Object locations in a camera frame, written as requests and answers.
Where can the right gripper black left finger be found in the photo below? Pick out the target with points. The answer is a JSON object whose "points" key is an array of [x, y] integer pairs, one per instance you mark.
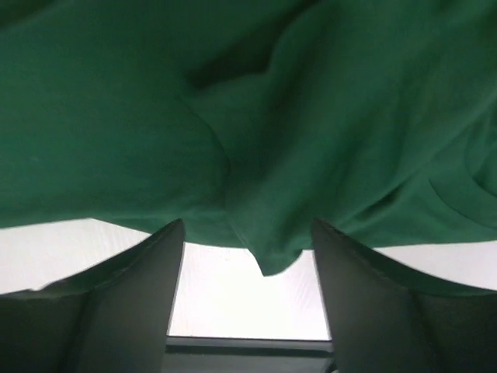
{"points": [[112, 317]]}

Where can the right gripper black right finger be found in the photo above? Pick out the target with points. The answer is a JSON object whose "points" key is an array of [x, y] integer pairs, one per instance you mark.
{"points": [[384, 316]]}

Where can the green t shirt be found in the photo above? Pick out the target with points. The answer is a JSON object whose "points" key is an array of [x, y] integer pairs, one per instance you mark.
{"points": [[249, 119]]}

